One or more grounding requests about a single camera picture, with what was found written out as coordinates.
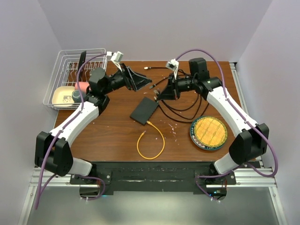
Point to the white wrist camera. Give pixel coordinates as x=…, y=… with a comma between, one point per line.
x=115, y=58
x=173, y=65

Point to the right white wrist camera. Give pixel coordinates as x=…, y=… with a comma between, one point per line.
x=173, y=65

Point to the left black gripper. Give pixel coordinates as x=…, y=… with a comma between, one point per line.
x=138, y=80

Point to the dark teal cup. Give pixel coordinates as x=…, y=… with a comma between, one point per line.
x=76, y=96

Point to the black network switch box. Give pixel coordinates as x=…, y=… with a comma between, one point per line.
x=144, y=111

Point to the cream square plate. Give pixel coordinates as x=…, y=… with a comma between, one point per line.
x=62, y=96

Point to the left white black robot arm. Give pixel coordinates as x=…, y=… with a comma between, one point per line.
x=53, y=151

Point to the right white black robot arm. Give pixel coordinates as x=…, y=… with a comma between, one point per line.
x=250, y=137

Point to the pink cup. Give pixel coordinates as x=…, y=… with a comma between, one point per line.
x=83, y=86

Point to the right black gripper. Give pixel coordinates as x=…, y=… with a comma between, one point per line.
x=171, y=92

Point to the round gold wafer plate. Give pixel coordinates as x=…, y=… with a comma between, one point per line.
x=208, y=133

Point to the black tablet in rack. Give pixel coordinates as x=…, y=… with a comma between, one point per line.
x=80, y=63

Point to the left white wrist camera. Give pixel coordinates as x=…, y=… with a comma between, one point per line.
x=115, y=58

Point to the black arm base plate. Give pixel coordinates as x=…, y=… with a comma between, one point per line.
x=160, y=177

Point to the white wire dish rack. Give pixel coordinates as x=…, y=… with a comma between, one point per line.
x=65, y=70

